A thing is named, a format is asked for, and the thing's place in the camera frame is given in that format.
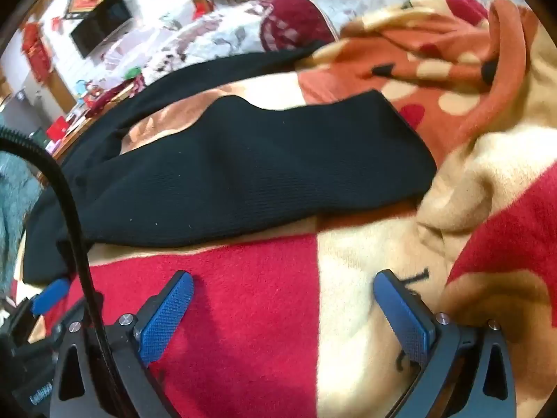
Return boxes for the red hanging ornament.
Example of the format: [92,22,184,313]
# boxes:
[22,22,55,80]

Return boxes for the black cable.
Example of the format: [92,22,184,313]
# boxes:
[0,125,120,418]

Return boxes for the black pants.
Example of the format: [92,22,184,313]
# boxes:
[22,39,438,286]

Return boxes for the teal fuzzy cloth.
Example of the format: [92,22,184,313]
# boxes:
[0,109,44,299]

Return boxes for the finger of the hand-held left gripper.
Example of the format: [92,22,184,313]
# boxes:
[9,277,71,336]

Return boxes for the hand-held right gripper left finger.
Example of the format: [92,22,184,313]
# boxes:
[49,270,195,418]

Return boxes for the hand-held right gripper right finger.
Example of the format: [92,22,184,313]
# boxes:
[373,269,518,418]

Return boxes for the flat screen television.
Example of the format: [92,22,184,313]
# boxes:
[70,0,133,59]

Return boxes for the floral red white pillow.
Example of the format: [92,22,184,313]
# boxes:
[104,0,340,84]

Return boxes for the printed fleece blanket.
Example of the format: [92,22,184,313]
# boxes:
[9,0,557,418]

